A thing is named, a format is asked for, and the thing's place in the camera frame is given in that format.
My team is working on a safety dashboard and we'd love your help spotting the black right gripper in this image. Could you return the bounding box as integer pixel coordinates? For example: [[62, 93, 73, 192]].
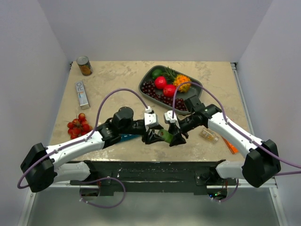
[[167, 113, 201, 146]]

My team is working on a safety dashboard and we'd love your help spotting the green pill bottle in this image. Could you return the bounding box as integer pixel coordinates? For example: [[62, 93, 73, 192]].
[[158, 129, 174, 144]]

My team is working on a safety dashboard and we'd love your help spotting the teal weekly pill organizer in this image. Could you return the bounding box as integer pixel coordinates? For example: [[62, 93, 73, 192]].
[[120, 134, 140, 142]]

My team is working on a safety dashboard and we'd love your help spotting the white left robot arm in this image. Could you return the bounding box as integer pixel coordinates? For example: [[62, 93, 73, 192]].
[[20, 107, 163, 193]]

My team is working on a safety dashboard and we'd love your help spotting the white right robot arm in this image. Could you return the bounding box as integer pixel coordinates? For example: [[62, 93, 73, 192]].
[[164, 96, 281, 188]]

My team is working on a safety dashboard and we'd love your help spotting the clear pill bottle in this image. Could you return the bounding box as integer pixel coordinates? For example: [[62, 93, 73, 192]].
[[200, 128, 219, 144]]

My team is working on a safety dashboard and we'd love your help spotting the red apple front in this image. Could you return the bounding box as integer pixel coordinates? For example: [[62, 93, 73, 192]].
[[163, 84, 176, 97]]

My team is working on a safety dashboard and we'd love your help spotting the red apple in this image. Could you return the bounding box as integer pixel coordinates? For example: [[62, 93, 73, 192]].
[[163, 84, 176, 97], [154, 76, 167, 90]]

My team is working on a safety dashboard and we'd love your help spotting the orange spiky fruit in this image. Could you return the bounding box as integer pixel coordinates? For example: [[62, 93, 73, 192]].
[[173, 74, 191, 93]]

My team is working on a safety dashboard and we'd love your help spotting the dark red grape bunch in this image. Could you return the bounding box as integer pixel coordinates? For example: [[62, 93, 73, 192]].
[[140, 80, 187, 111]]

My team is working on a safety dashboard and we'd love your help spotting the red apple back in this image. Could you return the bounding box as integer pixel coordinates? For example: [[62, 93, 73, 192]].
[[154, 76, 167, 90]]

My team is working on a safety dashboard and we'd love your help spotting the orange medicine box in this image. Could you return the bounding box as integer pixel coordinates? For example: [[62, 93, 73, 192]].
[[222, 137, 239, 154]]

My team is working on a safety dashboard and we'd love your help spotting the green lime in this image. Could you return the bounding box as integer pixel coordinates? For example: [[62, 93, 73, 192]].
[[151, 69, 163, 80]]

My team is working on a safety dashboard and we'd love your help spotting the red cherry bunch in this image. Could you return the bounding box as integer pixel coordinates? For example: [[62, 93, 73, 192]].
[[67, 113, 93, 139]]

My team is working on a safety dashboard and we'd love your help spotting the silver toothpaste box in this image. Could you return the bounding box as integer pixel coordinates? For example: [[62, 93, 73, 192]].
[[75, 81, 90, 110]]

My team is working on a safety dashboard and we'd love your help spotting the tin can with fruit label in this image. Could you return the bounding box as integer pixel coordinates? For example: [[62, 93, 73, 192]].
[[76, 56, 93, 76]]

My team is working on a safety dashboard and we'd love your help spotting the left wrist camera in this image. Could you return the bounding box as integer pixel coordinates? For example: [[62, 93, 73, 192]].
[[144, 106, 158, 131]]

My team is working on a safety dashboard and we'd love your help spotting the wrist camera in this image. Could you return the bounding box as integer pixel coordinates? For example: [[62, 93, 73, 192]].
[[144, 106, 158, 131], [164, 110, 180, 128]]

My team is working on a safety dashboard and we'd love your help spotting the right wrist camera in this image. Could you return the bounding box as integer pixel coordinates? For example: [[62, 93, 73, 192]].
[[164, 110, 180, 128]]

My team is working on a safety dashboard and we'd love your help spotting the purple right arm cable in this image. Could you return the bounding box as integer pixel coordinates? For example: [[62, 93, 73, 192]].
[[172, 81, 301, 203]]

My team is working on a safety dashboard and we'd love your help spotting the aluminium frame rail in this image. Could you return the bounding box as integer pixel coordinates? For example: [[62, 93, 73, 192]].
[[50, 176, 277, 189]]

